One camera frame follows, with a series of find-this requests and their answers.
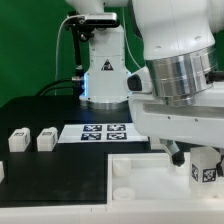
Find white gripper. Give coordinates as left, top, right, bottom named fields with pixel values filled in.
left=129, top=94, right=224, bottom=177

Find white block left edge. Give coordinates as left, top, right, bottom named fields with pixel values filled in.
left=0, top=161, right=5, bottom=183

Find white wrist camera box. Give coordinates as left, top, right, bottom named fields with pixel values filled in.
left=126, top=66, right=153, bottom=96

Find black cables at base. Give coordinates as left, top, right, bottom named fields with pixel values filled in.
left=35, top=77, right=84, bottom=97

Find white sheet with markers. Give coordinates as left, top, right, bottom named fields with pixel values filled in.
left=59, top=123, right=148, bottom=143

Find white square table top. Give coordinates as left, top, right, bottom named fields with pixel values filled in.
left=108, top=153, right=224, bottom=202

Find white front rail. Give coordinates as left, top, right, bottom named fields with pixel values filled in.
left=0, top=200, right=224, bottom=224

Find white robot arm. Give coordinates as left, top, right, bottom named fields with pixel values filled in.
left=66, top=0, right=224, bottom=166

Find grey cable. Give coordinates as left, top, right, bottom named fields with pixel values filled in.
left=54, top=13, right=84, bottom=96

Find black camera on stand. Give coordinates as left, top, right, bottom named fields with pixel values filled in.
left=65, top=11, right=120, bottom=73

